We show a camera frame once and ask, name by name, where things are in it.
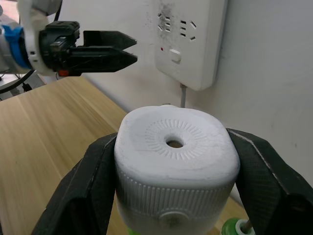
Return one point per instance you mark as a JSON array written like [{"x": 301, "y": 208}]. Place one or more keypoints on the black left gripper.
[{"x": 57, "y": 46}]

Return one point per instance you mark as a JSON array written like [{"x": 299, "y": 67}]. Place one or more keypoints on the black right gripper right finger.
[{"x": 271, "y": 186}]

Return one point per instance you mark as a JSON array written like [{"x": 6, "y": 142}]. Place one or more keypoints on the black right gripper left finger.
[{"x": 80, "y": 195}]

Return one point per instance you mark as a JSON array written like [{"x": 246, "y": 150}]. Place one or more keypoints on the white mosquito repellent heater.
[{"x": 176, "y": 166}]

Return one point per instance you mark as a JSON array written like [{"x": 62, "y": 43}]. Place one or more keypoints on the green liquid bottle with wick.
[{"x": 231, "y": 227}]

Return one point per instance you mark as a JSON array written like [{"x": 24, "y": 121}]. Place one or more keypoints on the white power strip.
[{"x": 193, "y": 46}]

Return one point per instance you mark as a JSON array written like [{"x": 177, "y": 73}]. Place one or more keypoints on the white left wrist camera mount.
[{"x": 33, "y": 51}]

